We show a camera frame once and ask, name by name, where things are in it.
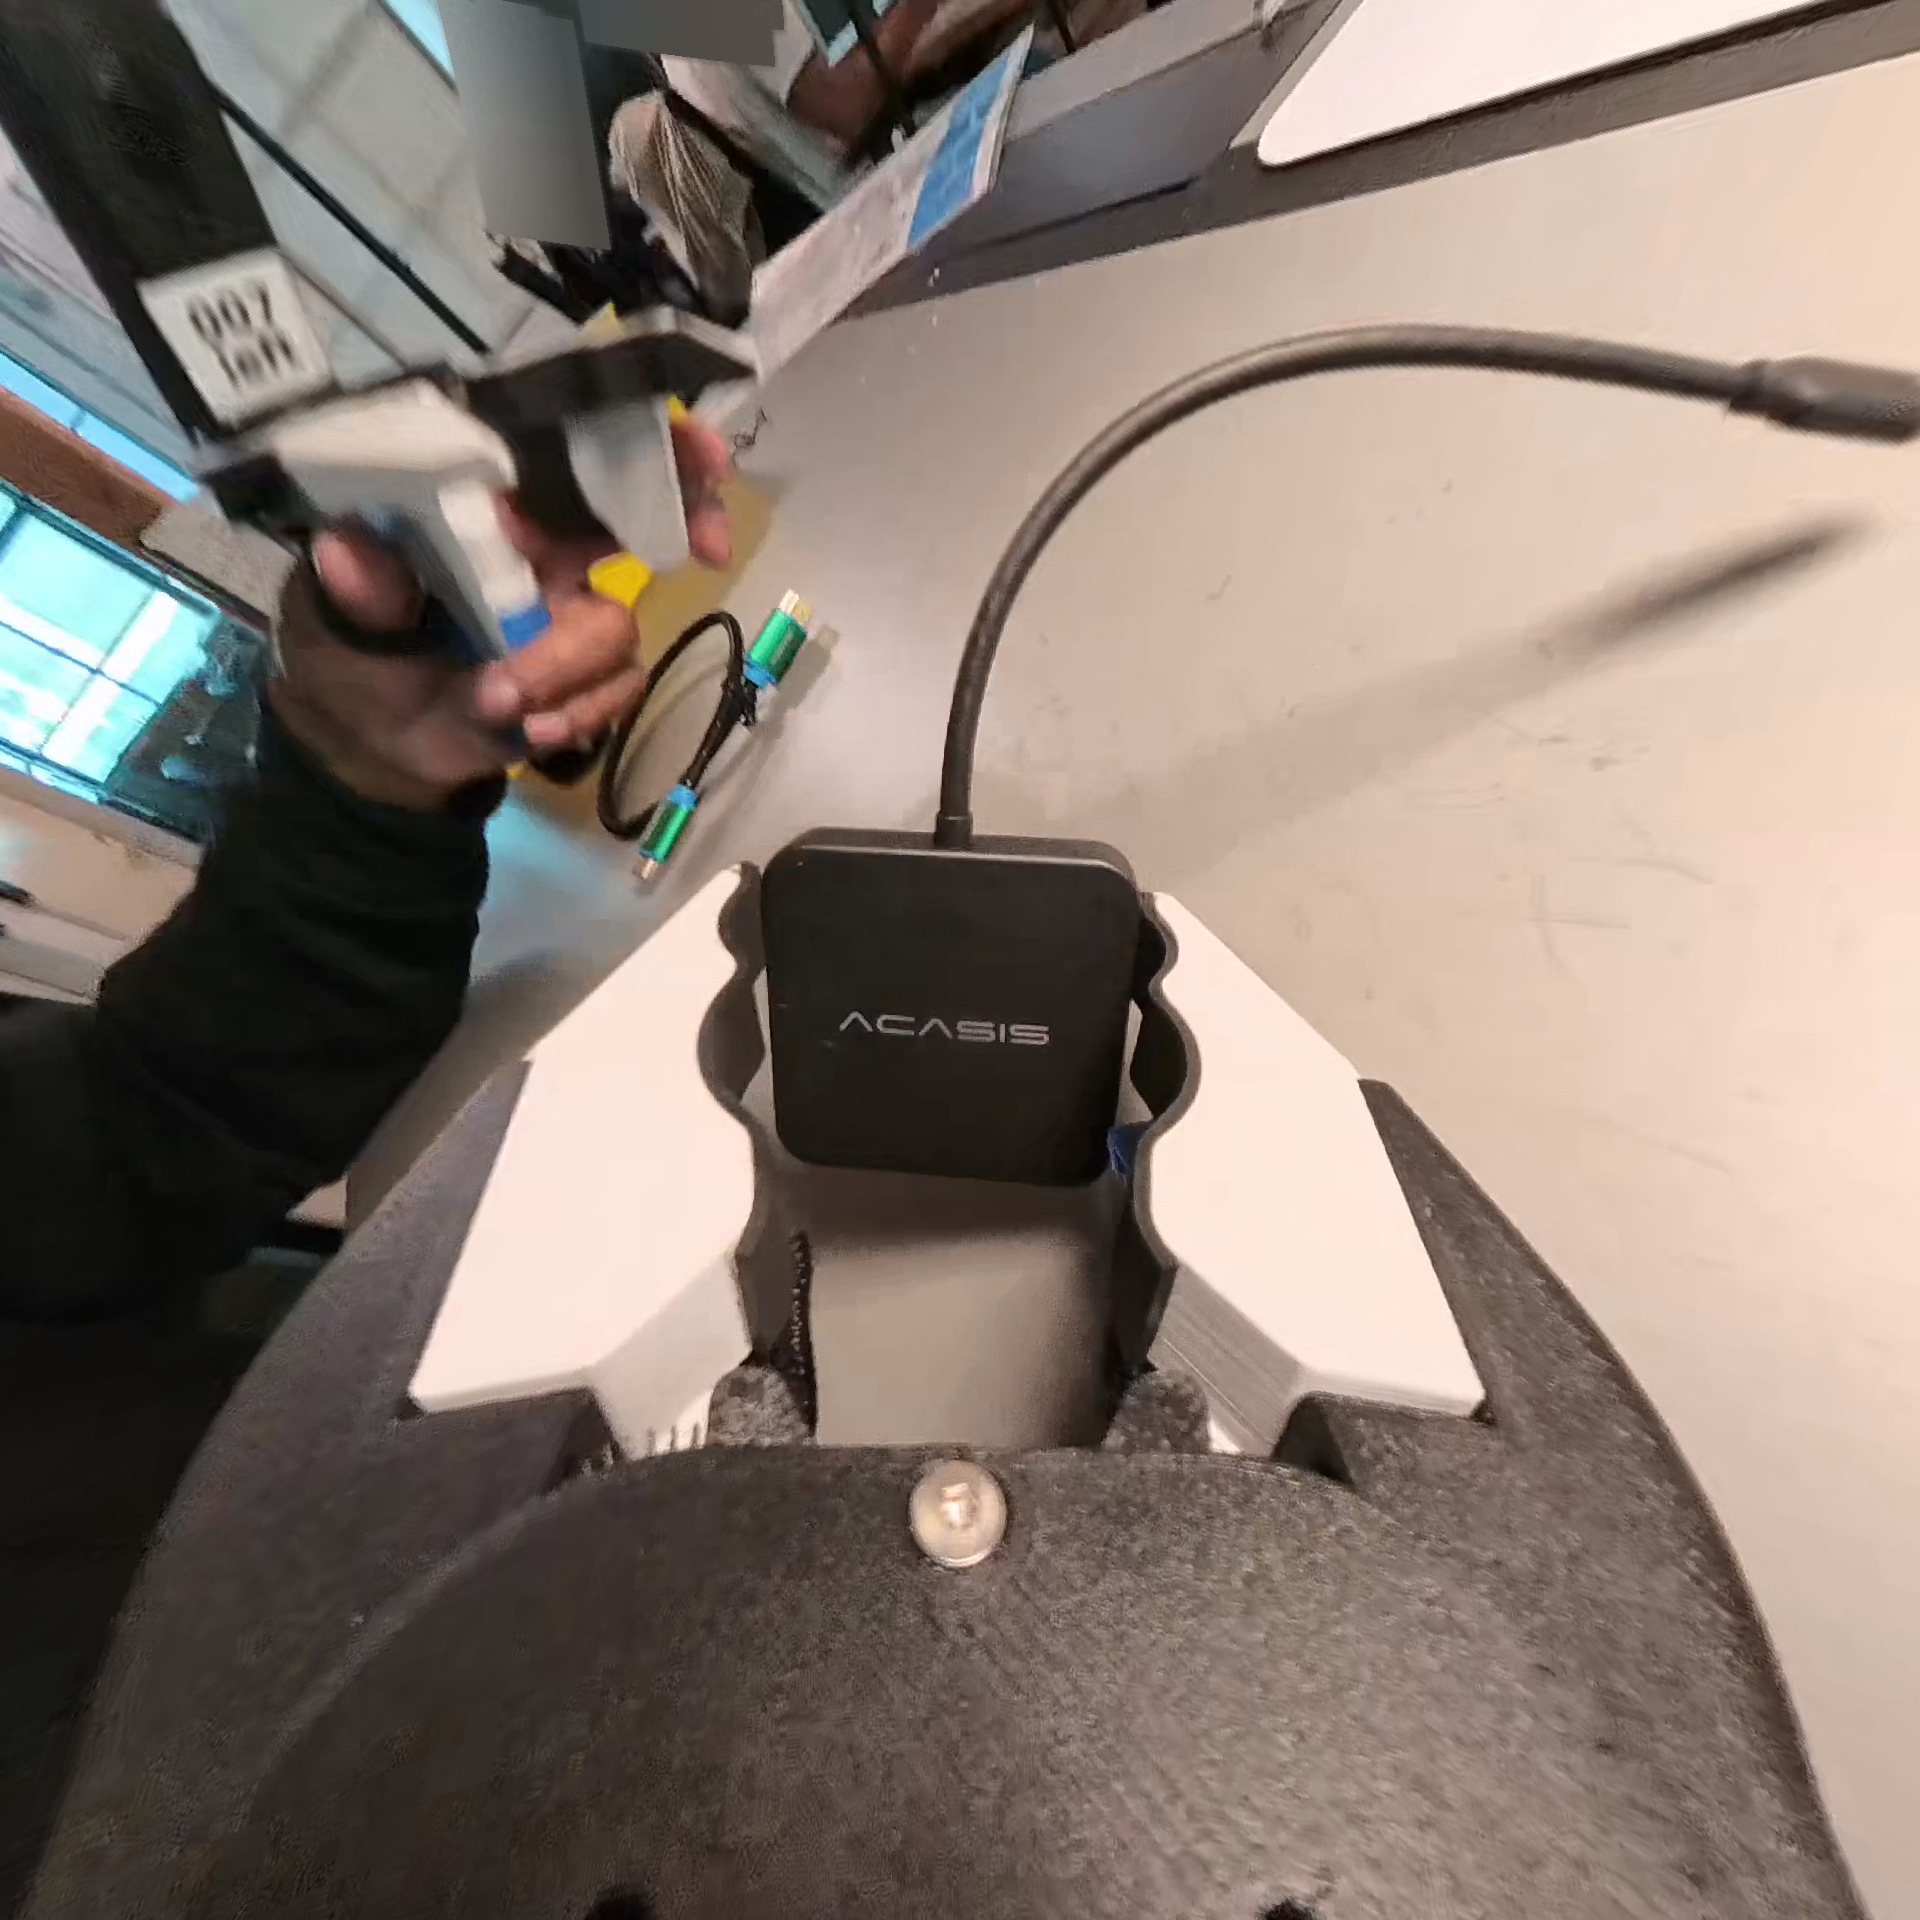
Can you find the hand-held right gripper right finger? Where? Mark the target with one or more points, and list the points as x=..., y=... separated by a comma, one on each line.
x=1304, y=1228

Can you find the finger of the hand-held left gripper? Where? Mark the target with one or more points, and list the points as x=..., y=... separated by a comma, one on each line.
x=633, y=483

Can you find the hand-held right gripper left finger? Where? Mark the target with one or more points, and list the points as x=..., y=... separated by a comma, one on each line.
x=598, y=1200

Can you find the person's left forearm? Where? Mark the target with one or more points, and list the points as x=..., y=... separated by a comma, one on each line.
x=256, y=1021

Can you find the person's left hand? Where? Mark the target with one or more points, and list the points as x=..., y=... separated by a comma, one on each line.
x=405, y=721

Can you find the white paper sheet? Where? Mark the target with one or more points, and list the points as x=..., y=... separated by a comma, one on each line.
x=899, y=194

